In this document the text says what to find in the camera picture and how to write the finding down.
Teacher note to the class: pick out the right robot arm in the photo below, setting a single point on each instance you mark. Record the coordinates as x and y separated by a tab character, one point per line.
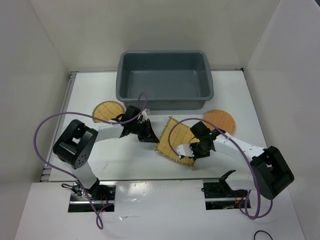
271	171

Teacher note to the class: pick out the square woven bamboo tray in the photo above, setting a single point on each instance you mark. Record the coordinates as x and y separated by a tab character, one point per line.
180	135

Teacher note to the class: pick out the grey plastic bin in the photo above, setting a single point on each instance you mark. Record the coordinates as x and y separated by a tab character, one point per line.
173	80

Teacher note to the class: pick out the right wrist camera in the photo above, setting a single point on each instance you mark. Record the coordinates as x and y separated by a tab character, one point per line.
184	150

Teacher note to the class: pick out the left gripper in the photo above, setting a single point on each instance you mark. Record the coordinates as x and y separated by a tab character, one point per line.
149	135

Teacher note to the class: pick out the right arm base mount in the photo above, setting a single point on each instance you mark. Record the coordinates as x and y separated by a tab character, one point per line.
216	199

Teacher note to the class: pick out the round green-rimmed bamboo tray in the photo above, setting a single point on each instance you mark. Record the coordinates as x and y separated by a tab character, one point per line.
108	110

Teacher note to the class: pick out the round orange bamboo tray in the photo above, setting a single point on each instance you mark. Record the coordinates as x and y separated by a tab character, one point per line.
221	119

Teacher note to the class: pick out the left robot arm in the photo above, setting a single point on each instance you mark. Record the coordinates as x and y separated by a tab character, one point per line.
77	140

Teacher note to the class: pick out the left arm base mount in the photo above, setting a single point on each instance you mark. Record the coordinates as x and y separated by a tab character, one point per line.
103	200

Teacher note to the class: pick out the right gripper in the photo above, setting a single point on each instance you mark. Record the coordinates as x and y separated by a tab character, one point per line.
196	156

